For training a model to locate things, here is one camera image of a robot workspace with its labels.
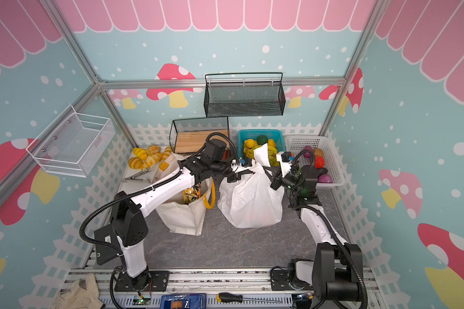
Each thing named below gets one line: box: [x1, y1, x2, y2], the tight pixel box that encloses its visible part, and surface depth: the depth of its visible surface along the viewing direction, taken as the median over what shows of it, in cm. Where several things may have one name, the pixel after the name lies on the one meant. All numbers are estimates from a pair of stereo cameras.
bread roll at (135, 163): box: [128, 157, 144, 170], surface depth 111 cm
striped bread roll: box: [132, 147, 148, 161], surface depth 115 cm
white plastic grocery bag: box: [217, 143, 286, 229], surface depth 83 cm
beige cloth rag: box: [50, 272, 106, 309], surface depth 72 cm
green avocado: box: [256, 135, 269, 146], surface depth 115 cm
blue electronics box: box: [159, 292, 207, 309], surface depth 67 cm
